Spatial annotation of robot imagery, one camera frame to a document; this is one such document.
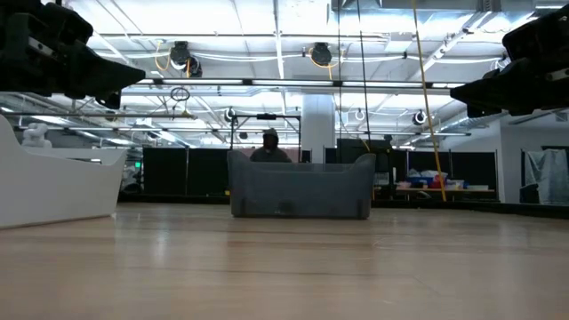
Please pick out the wooden background table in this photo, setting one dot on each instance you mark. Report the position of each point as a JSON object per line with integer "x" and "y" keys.
{"x": 467, "y": 190}

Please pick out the white plastic bin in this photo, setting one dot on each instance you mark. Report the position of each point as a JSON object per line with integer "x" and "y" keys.
{"x": 53, "y": 186}

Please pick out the red container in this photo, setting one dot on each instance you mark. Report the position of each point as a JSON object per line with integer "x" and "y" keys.
{"x": 438, "y": 181}

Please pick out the white robot figure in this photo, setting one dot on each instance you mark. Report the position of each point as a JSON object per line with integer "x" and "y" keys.
{"x": 35, "y": 133}

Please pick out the black background rig stand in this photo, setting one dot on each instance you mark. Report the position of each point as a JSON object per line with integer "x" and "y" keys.
{"x": 266, "y": 116}

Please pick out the grey fabric cover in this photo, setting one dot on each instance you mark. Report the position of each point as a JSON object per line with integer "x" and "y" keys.
{"x": 551, "y": 173}

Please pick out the white building column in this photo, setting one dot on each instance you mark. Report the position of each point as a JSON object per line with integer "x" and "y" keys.
{"x": 318, "y": 129}

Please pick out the grey translucent plastic bin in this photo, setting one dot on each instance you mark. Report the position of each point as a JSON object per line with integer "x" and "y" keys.
{"x": 293, "y": 189}

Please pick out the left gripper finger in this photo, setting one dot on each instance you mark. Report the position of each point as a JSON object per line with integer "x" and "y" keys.
{"x": 110, "y": 101}
{"x": 102, "y": 73}

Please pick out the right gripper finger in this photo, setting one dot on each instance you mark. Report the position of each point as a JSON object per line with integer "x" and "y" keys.
{"x": 507, "y": 89}
{"x": 484, "y": 112}

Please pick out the blue storage bin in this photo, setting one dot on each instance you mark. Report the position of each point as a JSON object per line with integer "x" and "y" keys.
{"x": 420, "y": 181}

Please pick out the person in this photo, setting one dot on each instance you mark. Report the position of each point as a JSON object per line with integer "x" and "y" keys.
{"x": 270, "y": 149}

